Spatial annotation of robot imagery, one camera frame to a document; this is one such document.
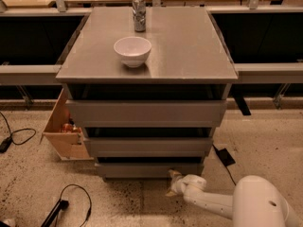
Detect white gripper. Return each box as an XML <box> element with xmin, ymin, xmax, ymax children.
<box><xmin>169</xmin><ymin>169</ymin><xmax>206</xmax><ymax>195</ymax></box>

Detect grey bottom drawer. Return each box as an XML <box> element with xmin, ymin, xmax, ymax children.
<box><xmin>95</xmin><ymin>157</ymin><xmax>204</xmax><ymax>179</ymax></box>

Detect grey drawer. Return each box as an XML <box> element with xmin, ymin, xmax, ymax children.
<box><xmin>66</xmin><ymin>100</ymin><xmax>226</xmax><ymax>128</ymax></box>
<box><xmin>95</xmin><ymin>157</ymin><xmax>204</xmax><ymax>179</ymax></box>
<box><xmin>84</xmin><ymin>127</ymin><xmax>213</xmax><ymax>157</ymax></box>

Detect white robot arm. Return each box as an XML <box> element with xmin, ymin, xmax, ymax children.
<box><xmin>167</xmin><ymin>169</ymin><xmax>299</xmax><ymax>227</ymax></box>

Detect grey drawer cabinet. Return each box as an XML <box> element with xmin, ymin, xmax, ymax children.
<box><xmin>55</xmin><ymin>6</ymin><xmax>240</xmax><ymax>183</ymax></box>

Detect grey middle drawer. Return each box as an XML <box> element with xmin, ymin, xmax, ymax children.
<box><xmin>84</xmin><ymin>127</ymin><xmax>213</xmax><ymax>157</ymax></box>

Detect grey top drawer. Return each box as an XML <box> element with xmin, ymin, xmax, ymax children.
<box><xmin>66</xmin><ymin>100</ymin><xmax>226</xmax><ymax>128</ymax></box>

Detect black power adapter right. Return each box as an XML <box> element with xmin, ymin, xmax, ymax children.
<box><xmin>214</xmin><ymin>147</ymin><xmax>236</xmax><ymax>183</ymax></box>

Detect cardboard box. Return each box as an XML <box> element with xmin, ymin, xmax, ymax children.
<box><xmin>43</xmin><ymin>90</ymin><xmax>91</xmax><ymax>160</ymax></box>

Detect black bar bottom left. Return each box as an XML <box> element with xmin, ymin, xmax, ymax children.
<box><xmin>41</xmin><ymin>200</ymin><xmax>69</xmax><ymax>227</ymax></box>

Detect orange items in box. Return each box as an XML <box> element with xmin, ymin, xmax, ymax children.
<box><xmin>61</xmin><ymin>123</ymin><xmax>81</xmax><ymax>133</ymax></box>

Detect white ceramic bowl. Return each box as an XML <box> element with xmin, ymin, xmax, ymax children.
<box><xmin>114</xmin><ymin>37</ymin><xmax>152</xmax><ymax>68</ymax></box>

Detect silver drink can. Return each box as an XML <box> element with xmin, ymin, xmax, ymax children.
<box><xmin>132</xmin><ymin>0</ymin><xmax>146</xmax><ymax>32</ymax></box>

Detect grey metal rail right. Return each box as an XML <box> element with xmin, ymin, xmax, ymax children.
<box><xmin>234</xmin><ymin>62</ymin><xmax>303</xmax><ymax>84</ymax></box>

